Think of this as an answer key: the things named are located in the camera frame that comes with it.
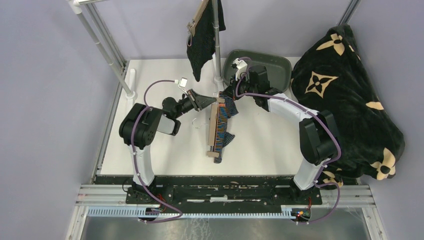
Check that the aluminium frame rails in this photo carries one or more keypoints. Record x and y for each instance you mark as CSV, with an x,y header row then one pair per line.
x,y
355,218

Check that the blue striped underwear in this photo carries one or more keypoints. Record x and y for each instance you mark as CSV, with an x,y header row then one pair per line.
x,y
225,111

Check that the black striped underwear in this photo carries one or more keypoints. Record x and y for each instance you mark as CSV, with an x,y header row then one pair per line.
x,y
203,42

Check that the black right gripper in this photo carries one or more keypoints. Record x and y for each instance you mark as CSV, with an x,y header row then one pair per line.
x,y
244,78

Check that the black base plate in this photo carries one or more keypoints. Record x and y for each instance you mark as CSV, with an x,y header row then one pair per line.
x,y
215,194

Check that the centre rack pole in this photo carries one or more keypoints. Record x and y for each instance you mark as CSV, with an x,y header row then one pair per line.
x,y
216,26

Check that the green plastic tray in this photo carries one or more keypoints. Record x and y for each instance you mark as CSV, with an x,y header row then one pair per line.
x,y
278,68

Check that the rack pole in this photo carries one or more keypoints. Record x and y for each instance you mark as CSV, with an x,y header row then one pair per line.
x,y
79,13
216,26

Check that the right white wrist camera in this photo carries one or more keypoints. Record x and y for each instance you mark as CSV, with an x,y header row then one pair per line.
x,y
241,65

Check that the black floral blanket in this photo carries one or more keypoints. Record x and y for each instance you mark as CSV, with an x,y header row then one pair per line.
x,y
331,76

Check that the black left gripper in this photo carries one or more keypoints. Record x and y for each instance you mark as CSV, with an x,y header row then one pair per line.
x,y
199,101

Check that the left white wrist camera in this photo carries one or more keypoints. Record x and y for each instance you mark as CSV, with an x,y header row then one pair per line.
x,y
181,84

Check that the wooden clip hanger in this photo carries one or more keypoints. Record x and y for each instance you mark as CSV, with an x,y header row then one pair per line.
x,y
192,24

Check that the left rack pole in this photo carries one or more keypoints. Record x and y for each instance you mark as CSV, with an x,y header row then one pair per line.
x,y
79,13

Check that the white cable duct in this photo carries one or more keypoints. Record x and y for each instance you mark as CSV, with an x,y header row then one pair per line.
x,y
143,213

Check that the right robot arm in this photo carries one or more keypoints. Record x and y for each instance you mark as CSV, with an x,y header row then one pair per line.
x,y
318,132

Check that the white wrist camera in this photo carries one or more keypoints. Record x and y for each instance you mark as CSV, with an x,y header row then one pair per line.
x,y
181,84
241,65

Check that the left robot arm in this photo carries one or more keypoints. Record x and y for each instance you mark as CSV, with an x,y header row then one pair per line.
x,y
138,130

